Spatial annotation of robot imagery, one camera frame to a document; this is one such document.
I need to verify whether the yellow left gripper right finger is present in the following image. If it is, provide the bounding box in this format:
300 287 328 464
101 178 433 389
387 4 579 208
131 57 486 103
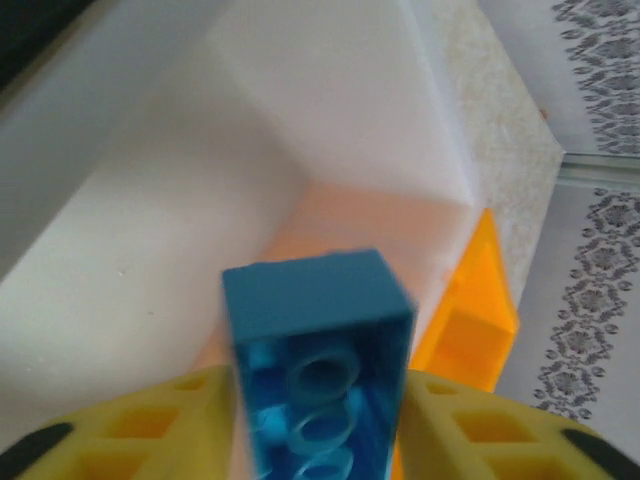
398 369 640 480

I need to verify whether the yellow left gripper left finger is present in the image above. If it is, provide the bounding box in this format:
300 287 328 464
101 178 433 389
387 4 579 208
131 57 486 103
0 364 261 480

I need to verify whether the blue lego brick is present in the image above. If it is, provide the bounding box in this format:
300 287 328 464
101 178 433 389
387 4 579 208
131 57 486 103
221 247 420 480

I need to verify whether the orange plastic bin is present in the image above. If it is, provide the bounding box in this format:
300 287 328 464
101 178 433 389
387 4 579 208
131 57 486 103
392 208 521 480

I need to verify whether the white plastic bin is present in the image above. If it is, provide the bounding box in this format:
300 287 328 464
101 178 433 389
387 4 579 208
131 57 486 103
0 0 477 436

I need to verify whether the aluminium frame side rail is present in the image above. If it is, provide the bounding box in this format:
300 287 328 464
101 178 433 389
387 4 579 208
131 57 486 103
562 152 640 189

